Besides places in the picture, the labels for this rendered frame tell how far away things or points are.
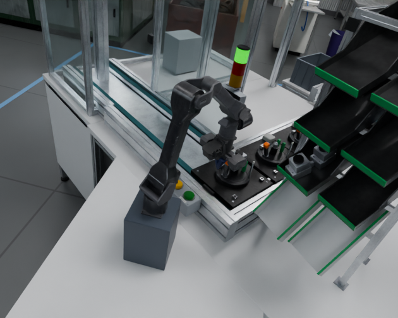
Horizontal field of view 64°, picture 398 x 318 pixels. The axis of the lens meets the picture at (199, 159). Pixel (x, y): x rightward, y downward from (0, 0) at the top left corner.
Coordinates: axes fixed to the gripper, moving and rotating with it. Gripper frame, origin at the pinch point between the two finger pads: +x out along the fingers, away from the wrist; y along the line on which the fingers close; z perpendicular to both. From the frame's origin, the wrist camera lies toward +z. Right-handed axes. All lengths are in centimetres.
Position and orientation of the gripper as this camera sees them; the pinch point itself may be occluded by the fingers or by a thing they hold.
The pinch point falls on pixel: (219, 161)
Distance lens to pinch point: 115.8
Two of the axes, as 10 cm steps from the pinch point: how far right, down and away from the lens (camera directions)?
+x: -1.7, 7.8, 6.0
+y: 6.4, 5.5, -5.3
